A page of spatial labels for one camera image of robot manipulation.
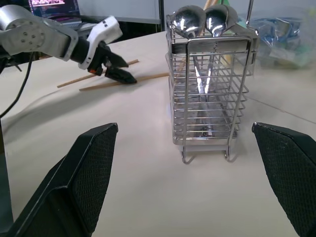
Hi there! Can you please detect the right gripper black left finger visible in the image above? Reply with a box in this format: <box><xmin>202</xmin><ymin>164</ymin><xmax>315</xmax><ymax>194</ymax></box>
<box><xmin>4</xmin><ymin>122</ymin><xmax>119</xmax><ymax>237</ymax></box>

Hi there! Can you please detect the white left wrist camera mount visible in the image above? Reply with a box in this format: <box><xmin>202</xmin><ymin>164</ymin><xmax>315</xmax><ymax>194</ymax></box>
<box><xmin>78</xmin><ymin>16</ymin><xmax>123</xmax><ymax>70</ymax></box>

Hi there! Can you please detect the black upright pole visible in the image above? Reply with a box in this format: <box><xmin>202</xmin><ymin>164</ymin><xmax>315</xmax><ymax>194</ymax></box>
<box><xmin>158</xmin><ymin>0</ymin><xmax>165</xmax><ymax>32</ymax></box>

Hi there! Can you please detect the computer monitor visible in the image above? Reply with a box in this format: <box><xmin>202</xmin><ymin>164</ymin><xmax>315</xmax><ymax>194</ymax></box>
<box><xmin>28</xmin><ymin>0</ymin><xmax>81</xmax><ymax>20</ymax></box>

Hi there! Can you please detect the clear plastic bag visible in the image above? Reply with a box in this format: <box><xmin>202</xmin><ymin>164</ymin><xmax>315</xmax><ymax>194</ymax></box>
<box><xmin>254</xmin><ymin>9</ymin><xmax>316</xmax><ymax>72</ymax></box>

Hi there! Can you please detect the black upright bar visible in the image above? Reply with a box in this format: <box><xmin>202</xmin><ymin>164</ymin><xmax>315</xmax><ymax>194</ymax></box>
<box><xmin>0</xmin><ymin>118</ymin><xmax>14</xmax><ymax>232</ymax></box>

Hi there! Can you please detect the metal spoon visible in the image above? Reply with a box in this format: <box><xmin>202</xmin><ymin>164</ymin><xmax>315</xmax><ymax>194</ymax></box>
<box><xmin>171</xmin><ymin>5</ymin><xmax>210</xmax><ymax>139</ymax></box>
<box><xmin>197</xmin><ymin>4</ymin><xmax>239</xmax><ymax>139</ymax></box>

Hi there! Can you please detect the chrome wire cutlery basket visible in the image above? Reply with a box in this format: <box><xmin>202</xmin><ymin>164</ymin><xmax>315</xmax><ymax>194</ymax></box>
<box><xmin>164</xmin><ymin>0</ymin><xmax>260</xmax><ymax>164</ymax></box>

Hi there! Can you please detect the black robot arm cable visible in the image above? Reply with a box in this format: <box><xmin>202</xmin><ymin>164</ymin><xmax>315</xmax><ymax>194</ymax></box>
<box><xmin>0</xmin><ymin>50</ymin><xmax>35</xmax><ymax>118</ymax></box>

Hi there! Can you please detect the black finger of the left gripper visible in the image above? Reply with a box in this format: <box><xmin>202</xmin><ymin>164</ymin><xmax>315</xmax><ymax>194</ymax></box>
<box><xmin>105</xmin><ymin>68</ymin><xmax>138</xmax><ymax>84</ymax></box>
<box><xmin>105</xmin><ymin>47</ymin><xmax>129</xmax><ymax>69</ymax></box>

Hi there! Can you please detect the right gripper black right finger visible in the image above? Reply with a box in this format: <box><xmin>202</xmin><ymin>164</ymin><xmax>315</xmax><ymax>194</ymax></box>
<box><xmin>251</xmin><ymin>121</ymin><xmax>316</xmax><ymax>237</ymax></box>

